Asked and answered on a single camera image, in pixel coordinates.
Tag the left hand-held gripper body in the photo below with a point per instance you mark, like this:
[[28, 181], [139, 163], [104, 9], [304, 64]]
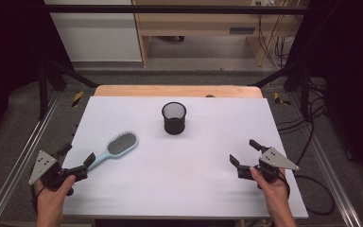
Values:
[[52, 175]]

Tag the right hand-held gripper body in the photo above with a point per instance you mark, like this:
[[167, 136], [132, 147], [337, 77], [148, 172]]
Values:
[[274, 160]]

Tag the light blue hairbrush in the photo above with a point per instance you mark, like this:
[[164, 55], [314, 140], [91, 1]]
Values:
[[121, 143]]

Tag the black mesh cup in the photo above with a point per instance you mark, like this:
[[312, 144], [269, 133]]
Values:
[[174, 124]]

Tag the person's left hand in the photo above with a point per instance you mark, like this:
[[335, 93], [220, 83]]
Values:
[[52, 198]]

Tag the person's right hand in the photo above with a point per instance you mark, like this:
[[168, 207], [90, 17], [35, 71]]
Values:
[[274, 192]]

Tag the yellow black tape marker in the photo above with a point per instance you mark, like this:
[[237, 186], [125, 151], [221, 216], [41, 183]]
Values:
[[279, 99], [77, 98]]

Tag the white table mat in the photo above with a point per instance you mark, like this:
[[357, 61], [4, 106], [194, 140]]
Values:
[[182, 176]]

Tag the black curtain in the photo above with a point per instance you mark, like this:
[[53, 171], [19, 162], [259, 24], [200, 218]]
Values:
[[9, 47], [349, 63]]

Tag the white cabinet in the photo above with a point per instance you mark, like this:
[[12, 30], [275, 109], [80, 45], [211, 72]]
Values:
[[97, 38]]

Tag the wooden desk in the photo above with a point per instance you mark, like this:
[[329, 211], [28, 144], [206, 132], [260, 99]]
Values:
[[201, 23]]

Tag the aluminium floor rail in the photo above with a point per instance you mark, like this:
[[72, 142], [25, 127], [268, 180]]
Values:
[[19, 160], [331, 176]]

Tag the black frame stand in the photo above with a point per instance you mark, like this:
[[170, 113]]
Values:
[[44, 91], [304, 91]]

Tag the black horizontal frame bar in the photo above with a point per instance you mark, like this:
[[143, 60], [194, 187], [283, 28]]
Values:
[[176, 9]]

